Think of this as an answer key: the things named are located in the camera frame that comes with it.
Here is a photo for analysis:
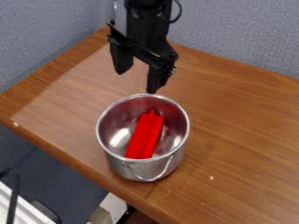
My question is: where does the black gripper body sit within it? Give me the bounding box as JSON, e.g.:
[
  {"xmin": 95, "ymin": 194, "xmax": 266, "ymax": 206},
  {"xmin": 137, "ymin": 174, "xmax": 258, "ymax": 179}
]
[{"xmin": 109, "ymin": 7, "xmax": 181, "ymax": 69}]

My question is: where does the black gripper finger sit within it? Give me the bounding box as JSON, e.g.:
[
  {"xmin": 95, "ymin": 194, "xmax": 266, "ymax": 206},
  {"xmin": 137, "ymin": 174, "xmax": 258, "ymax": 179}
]
[
  {"xmin": 110, "ymin": 39, "xmax": 134, "ymax": 74},
  {"xmin": 146, "ymin": 66, "xmax": 175, "ymax": 94}
]

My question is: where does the white box under table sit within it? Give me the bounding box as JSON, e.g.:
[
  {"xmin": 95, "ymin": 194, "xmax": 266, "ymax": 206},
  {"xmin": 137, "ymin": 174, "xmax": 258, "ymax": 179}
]
[{"xmin": 0, "ymin": 182, "xmax": 61, "ymax": 224}]

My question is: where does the red block object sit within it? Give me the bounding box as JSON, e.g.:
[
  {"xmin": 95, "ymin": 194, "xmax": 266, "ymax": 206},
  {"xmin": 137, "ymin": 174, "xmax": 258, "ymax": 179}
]
[{"xmin": 126, "ymin": 109, "xmax": 165, "ymax": 159}]

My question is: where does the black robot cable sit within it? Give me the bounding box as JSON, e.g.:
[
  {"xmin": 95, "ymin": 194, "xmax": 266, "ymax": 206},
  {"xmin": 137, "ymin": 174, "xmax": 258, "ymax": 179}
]
[{"xmin": 165, "ymin": 0, "xmax": 183, "ymax": 25}]

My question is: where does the black cable under table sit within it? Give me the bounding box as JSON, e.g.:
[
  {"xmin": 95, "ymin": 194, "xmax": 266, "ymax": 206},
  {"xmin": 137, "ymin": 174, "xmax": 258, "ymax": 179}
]
[{"xmin": 0, "ymin": 167, "xmax": 22, "ymax": 224}]

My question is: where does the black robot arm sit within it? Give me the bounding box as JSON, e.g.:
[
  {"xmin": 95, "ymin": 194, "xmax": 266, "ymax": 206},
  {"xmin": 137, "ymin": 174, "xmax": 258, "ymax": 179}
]
[{"xmin": 107, "ymin": 0, "xmax": 183, "ymax": 94}]

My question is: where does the metal pot with handle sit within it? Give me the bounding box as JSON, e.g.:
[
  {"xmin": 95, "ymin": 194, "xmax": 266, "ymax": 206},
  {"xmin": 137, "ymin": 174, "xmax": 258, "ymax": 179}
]
[{"xmin": 97, "ymin": 94, "xmax": 191, "ymax": 182}]

